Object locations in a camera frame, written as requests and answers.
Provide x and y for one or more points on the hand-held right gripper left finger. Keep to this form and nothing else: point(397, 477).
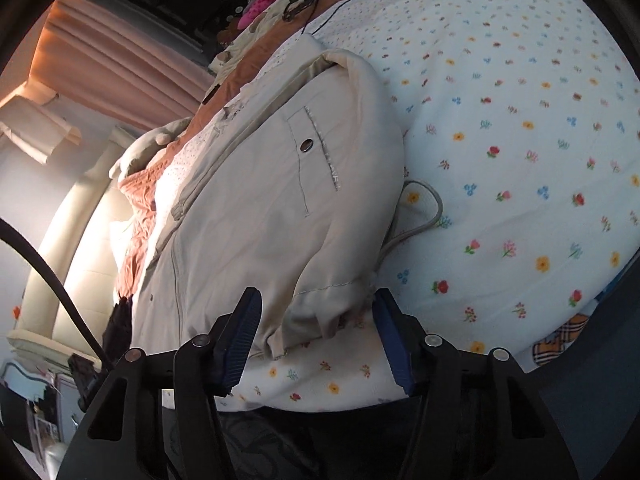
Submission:
point(240, 340)

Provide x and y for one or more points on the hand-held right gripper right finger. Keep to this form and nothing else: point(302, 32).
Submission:
point(395, 345)

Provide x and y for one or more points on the beige jacket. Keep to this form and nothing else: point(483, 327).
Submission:
point(260, 210)

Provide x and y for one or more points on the black folded clothes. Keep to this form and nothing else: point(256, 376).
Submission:
point(117, 330)

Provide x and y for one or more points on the cream padded headboard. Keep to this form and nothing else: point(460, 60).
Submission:
point(65, 260)

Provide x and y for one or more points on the person's patterned dark pants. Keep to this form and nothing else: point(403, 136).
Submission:
point(320, 440)

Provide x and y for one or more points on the orange blanket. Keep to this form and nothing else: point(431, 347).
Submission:
point(145, 200)

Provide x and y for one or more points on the beige plush pillow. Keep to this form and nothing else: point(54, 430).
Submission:
point(145, 152)

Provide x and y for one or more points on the small black device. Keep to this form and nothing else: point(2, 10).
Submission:
point(210, 95)

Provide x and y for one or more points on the floral bed sheet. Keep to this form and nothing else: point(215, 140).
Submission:
point(500, 110)

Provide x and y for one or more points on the cream patterned quilt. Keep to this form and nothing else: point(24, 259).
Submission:
point(225, 62)

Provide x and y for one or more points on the pink curtain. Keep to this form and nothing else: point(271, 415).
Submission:
point(125, 60)

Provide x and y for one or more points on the pink garment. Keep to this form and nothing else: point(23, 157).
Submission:
point(260, 5)

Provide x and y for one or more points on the black glasses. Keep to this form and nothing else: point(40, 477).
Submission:
point(295, 7)

